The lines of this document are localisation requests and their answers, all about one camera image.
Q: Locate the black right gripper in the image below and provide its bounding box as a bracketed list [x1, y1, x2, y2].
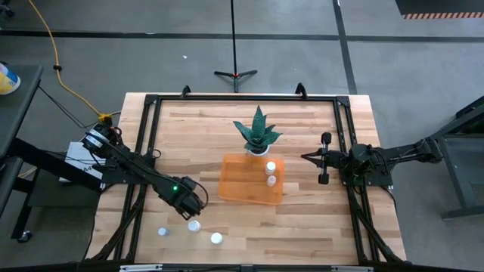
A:
[301, 131, 343, 185]

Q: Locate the translucent orange plastic basket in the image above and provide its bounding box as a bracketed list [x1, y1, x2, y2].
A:
[217, 153, 285, 206]

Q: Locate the white plant pot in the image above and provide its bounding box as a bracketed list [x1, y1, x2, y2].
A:
[245, 145, 271, 158]

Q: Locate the green spiky succulent plant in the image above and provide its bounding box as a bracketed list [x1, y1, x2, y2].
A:
[232, 105, 284, 152]

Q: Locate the white cardboard box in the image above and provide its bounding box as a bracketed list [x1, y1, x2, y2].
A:
[63, 141, 105, 183]

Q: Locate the black tripod stand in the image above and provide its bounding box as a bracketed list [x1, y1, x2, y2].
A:
[213, 0, 259, 94]

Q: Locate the dark metal stand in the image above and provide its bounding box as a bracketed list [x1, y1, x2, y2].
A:
[427, 96, 484, 220]

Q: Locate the black mat striped edge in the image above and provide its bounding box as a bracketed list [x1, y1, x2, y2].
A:
[395, 0, 484, 20]

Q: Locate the dark grey side table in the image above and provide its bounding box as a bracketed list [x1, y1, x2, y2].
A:
[0, 63, 43, 243]

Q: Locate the yellow blue white container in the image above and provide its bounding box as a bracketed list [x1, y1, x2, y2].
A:
[0, 62, 22, 95]

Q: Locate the silver metal bracket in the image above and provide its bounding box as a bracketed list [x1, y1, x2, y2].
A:
[119, 264, 163, 272]
[330, 265, 374, 272]

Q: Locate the black aluminium table frame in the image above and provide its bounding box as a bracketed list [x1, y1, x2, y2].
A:
[85, 93, 408, 265]

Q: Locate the thin black cable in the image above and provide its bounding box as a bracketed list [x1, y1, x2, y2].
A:
[37, 85, 90, 131]

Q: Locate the yellow extension cable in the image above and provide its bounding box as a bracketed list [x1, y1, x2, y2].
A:
[28, 0, 113, 124]

